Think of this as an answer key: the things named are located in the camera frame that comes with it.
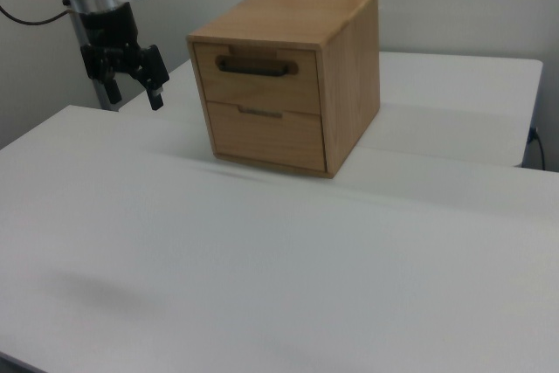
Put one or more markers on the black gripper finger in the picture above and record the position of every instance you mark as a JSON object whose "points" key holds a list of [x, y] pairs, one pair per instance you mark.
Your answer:
{"points": [[112, 87], [153, 67]]}

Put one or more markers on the wooden two-drawer cabinet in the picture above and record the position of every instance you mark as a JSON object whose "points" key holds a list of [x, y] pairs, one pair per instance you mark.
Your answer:
{"points": [[349, 84]]}

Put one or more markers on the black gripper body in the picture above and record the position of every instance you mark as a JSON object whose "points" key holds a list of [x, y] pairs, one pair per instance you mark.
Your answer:
{"points": [[109, 32]]}

